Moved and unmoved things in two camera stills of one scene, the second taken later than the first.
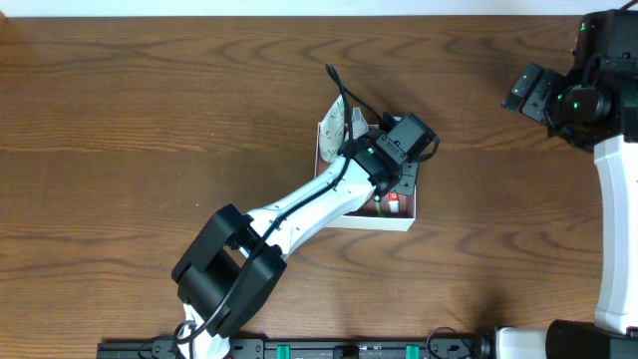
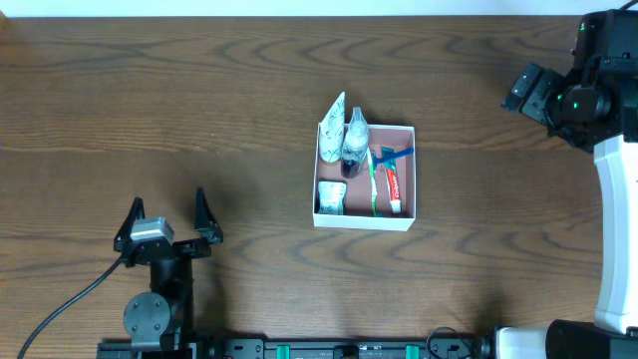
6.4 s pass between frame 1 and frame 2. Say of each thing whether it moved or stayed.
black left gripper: moved
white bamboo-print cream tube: stayed
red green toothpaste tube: stayed
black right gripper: stayed
